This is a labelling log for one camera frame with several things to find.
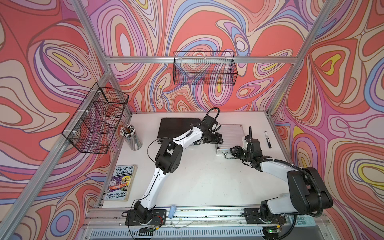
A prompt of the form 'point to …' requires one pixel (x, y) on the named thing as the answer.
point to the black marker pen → (268, 140)
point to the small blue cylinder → (172, 211)
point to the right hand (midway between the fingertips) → (232, 153)
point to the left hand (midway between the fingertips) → (221, 142)
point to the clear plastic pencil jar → (128, 132)
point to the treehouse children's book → (121, 182)
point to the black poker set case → (173, 127)
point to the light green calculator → (303, 220)
